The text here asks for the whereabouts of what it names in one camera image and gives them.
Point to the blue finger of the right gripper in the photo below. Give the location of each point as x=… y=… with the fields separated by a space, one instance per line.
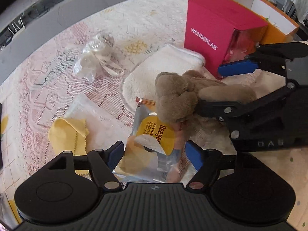
x=212 y=109
x=245 y=66

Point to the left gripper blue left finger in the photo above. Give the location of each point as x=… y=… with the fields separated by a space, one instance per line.
x=114 y=154

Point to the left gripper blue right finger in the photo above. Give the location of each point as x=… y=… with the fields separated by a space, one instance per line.
x=195 y=154

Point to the clear zip bag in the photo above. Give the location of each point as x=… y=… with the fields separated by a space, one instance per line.
x=104 y=129

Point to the Deeyeo wipes packet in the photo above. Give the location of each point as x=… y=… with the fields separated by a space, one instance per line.
x=155 y=151

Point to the brown plush toy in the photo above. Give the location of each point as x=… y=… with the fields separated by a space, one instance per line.
x=177 y=96

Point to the yellow cleaning cloth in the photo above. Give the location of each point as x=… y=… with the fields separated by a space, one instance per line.
x=69 y=134

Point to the cream towel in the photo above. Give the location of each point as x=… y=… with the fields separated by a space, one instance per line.
x=167 y=60

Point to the white gift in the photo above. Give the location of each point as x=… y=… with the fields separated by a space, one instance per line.
x=98 y=58

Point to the magenta Wonderlab box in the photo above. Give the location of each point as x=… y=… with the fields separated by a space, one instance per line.
x=222 y=31

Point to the orange cardboard box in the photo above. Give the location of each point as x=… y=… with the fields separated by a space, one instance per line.
x=281 y=28

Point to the lace table cover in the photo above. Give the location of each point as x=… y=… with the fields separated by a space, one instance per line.
x=42 y=87

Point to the black remote control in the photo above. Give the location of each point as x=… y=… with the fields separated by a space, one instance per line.
x=1 y=160

